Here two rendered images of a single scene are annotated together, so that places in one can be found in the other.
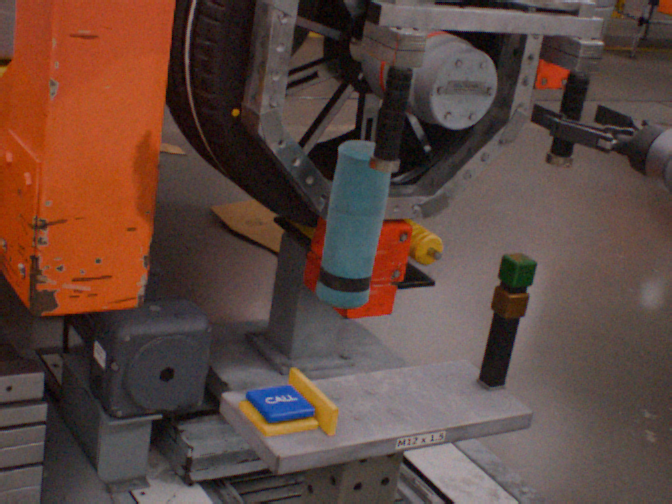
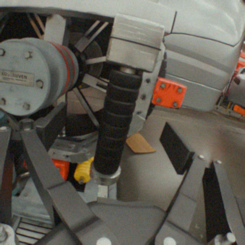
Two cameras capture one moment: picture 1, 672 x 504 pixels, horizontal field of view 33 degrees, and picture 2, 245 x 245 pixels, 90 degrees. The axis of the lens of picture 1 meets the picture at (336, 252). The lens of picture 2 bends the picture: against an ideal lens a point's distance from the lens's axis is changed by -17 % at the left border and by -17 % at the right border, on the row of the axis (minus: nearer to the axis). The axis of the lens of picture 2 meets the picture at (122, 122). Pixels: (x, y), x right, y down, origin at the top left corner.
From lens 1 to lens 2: 1.70 m
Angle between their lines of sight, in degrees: 23
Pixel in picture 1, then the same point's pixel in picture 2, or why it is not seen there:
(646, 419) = (195, 228)
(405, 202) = (58, 152)
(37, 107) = not seen: outside the picture
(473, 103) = (25, 94)
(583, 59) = (120, 42)
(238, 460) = (18, 213)
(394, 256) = not seen: hidden behind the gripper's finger
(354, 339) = (88, 185)
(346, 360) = not seen: hidden behind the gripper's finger
